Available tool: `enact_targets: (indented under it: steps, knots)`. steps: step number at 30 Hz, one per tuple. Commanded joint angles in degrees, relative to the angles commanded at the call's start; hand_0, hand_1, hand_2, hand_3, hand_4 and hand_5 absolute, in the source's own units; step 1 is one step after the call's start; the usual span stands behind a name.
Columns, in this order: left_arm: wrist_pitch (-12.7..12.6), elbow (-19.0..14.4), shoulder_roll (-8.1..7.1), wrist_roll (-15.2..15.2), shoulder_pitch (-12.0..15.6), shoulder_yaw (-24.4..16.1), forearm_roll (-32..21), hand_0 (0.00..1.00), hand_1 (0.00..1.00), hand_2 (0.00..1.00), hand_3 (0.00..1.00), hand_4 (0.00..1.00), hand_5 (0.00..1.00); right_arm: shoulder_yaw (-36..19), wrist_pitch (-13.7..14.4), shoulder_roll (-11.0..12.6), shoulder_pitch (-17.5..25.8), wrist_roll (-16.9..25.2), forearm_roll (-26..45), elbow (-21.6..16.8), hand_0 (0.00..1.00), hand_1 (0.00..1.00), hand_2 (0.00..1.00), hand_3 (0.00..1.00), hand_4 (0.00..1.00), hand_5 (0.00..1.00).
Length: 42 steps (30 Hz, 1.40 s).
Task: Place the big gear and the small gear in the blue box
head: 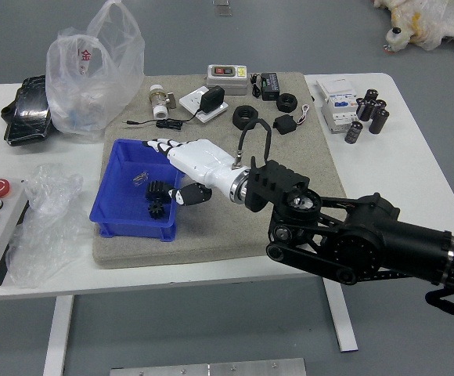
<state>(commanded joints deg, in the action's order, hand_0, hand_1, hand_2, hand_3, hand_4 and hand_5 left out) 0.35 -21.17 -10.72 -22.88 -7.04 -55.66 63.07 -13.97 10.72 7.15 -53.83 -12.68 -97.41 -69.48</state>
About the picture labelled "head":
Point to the plush toy in plastic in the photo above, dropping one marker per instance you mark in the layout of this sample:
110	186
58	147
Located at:
426	23

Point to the small black nut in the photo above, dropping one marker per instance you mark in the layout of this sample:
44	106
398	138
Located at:
287	102

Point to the black plastic tray stack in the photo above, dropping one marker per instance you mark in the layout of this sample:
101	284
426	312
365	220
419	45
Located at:
27	113

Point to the small clear plastic piece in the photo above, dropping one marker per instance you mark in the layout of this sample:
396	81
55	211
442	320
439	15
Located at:
140	178

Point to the black power supply module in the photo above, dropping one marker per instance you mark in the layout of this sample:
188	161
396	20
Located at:
272	85

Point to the white circuit breaker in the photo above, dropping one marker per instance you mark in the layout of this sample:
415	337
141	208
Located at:
338	103

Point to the brass valve with white fitting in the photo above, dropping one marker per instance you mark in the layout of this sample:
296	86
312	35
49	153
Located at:
159	102

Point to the grey-brown mat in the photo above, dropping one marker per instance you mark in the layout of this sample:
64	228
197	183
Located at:
219	235

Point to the crumpled clear plastic bag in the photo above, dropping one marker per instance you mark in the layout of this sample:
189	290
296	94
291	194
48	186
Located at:
47	235

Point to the grey switch box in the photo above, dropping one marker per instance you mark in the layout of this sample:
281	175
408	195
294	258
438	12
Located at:
227	80

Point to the big black hex nut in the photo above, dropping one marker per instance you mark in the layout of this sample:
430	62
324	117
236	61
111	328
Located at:
242	114

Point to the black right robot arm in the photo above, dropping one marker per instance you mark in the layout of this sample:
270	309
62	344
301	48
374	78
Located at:
368	243

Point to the metal floor socket cover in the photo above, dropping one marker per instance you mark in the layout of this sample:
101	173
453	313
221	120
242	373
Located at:
223	8

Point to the white plastic shopping bag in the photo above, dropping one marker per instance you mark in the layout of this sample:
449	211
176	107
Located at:
94	78

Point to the blue plastic bin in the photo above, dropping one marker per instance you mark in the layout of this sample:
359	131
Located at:
133	219

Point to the white table leg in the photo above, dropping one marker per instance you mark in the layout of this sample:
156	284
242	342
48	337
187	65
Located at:
56	337
342	321

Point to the small black gear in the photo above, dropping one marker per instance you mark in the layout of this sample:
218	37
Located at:
156	210

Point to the big black gear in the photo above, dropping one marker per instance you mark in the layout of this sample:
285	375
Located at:
157	192

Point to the grey metal plate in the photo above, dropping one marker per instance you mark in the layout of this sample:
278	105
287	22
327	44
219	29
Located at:
207	368

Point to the black cylindrical capacitor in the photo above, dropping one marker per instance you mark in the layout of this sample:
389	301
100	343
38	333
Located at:
371	95
353	132
364	109
379	105
379	121

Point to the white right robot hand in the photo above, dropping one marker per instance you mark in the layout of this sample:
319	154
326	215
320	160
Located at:
201	160

